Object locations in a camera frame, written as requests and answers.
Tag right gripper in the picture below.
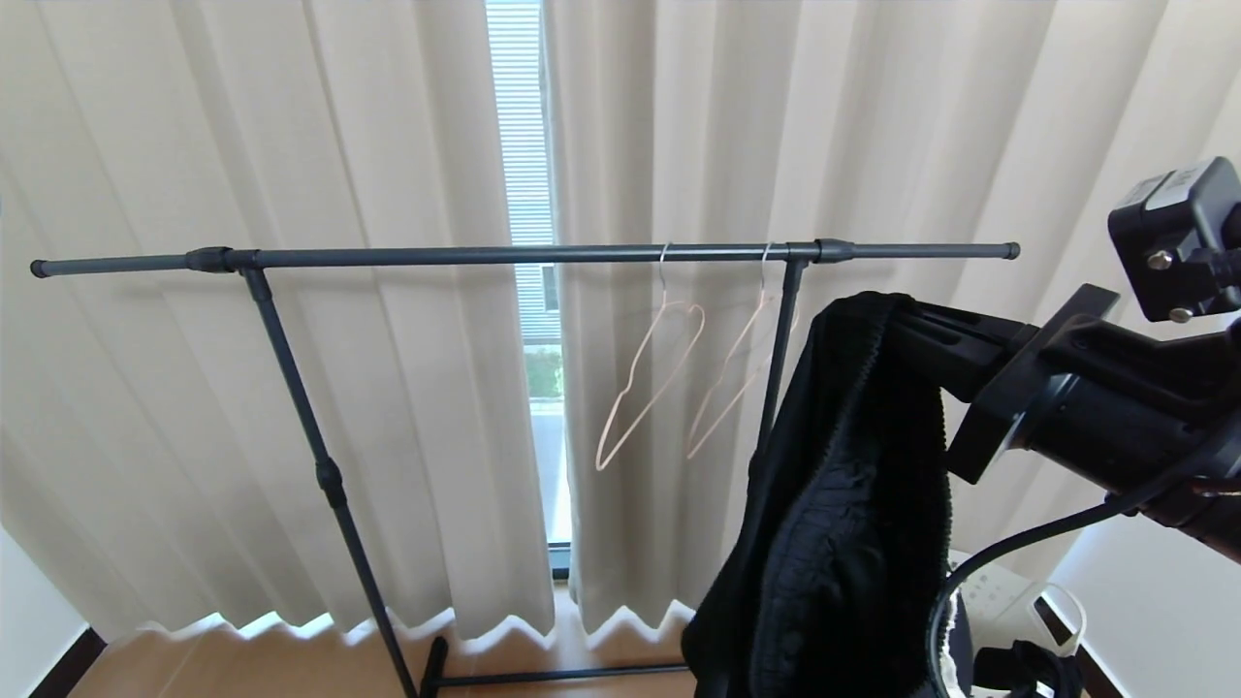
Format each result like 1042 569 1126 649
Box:
945 284 1241 495

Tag black garment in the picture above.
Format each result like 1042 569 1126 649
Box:
972 640 1085 698

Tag black drawstring trousers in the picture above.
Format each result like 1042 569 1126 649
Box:
682 291 956 698

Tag pink clothes hanger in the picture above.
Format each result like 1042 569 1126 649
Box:
685 242 801 461
594 242 707 473

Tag white laundry basket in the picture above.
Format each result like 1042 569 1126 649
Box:
945 549 1087 698

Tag black clothes rack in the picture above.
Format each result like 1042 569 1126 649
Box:
29 238 1021 698

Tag beige curtain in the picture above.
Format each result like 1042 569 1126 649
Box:
0 0 561 649
543 0 1241 641

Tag window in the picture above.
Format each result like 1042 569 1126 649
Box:
485 0 575 583

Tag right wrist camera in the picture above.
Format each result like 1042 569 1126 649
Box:
1108 157 1241 324

